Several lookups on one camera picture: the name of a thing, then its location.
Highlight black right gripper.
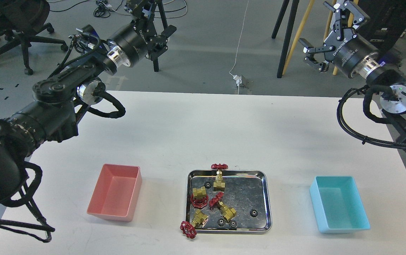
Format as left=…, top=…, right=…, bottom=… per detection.
left=299, top=0, right=379, bottom=79

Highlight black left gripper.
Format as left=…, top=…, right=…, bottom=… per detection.
left=112, top=0, right=177, bottom=67

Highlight brass valve red handle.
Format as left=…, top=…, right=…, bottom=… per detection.
left=190, top=186, right=209, bottom=209

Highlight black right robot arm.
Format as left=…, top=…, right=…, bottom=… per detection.
left=299, top=0, right=406, bottom=152

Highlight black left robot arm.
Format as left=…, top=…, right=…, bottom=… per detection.
left=0, top=0, right=176, bottom=243

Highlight blue plastic box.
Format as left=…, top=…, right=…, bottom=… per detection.
left=309, top=176, right=371, bottom=234

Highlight brass valve top of tray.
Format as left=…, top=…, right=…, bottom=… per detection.
left=211, top=164, right=228, bottom=192

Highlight brass valve of tray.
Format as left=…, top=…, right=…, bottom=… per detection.
left=211, top=164, right=228, bottom=192
left=208, top=192, right=237, bottom=222

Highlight pink plastic box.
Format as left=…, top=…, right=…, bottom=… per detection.
left=87, top=164, right=142, bottom=222

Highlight brass valve centre of tray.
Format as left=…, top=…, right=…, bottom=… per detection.
left=208, top=192, right=237, bottom=222

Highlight small black gear bottom right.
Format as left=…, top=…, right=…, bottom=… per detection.
left=229, top=220, right=238, bottom=230

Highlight brass valve over tray edge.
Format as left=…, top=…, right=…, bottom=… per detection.
left=180, top=209, right=209, bottom=239

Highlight small black gear bottom left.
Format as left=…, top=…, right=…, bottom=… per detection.
left=217, top=218, right=226, bottom=227

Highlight black tripod left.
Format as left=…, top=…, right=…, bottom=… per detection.
left=146, top=0, right=168, bottom=72

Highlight wooden stand legs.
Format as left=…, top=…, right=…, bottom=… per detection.
left=277, top=0, right=355, bottom=78

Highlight black tripod leg right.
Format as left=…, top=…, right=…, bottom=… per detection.
left=271, top=0, right=300, bottom=79

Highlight black cabinet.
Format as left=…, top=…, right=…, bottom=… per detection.
left=357, top=0, right=406, bottom=56

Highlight black office chair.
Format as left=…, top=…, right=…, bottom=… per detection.
left=0, top=0, right=68, bottom=75

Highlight shiny metal tray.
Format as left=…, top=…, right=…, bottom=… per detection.
left=185, top=170, right=272, bottom=234

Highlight black floor cables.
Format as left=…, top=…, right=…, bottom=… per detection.
left=49, top=0, right=188, bottom=19

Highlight white cable with plug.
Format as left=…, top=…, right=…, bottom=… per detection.
left=229, top=0, right=250, bottom=95

